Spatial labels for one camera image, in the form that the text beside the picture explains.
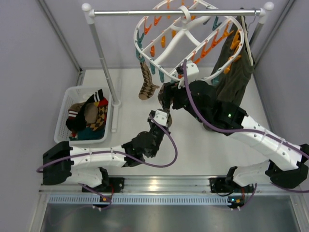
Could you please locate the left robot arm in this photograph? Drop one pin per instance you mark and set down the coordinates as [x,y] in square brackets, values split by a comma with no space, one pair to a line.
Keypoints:
[87,166]

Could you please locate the wooden clothes hanger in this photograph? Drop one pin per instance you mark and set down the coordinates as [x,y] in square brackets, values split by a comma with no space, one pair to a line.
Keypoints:
[246,39]

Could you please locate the brown argyle sock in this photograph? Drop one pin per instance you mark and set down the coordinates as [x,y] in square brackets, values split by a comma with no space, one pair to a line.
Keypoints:
[148,87]
[100,121]
[165,99]

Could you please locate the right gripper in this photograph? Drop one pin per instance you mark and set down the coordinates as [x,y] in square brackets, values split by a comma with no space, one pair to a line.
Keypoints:
[170,93]

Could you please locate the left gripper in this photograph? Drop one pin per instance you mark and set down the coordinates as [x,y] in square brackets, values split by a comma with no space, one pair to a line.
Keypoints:
[159,128]

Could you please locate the olive green garment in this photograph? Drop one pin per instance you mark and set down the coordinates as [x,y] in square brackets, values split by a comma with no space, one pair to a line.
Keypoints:
[227,95]

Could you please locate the red sock in basket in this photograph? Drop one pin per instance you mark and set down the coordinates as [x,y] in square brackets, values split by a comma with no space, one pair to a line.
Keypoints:
[102,103]

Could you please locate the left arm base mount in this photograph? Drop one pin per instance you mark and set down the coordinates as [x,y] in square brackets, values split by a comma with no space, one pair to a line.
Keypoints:
[112,184]

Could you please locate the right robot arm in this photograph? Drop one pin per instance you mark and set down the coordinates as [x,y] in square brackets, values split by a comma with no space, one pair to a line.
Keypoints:
[285,165]

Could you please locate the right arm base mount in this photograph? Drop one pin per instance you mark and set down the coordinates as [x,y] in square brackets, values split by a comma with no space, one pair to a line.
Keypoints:
[218,185]

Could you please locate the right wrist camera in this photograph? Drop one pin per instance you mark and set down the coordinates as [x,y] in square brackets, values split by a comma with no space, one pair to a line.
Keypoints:
[191,70]

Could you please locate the white laundry basket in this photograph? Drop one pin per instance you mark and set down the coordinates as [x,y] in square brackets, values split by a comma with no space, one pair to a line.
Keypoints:
[74,95]

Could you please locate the white clip hanger frame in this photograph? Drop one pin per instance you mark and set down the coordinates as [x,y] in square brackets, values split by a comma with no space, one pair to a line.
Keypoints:
[164,42]

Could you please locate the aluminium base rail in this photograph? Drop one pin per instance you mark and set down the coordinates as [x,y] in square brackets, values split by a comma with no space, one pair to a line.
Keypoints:
[163,190]

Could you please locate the black striped sock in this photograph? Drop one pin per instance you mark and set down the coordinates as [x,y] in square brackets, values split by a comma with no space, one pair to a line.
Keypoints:
[79,123]

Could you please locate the dark teal sock in basket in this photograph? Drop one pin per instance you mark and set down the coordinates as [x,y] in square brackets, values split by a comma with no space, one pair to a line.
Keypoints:
[88,134]

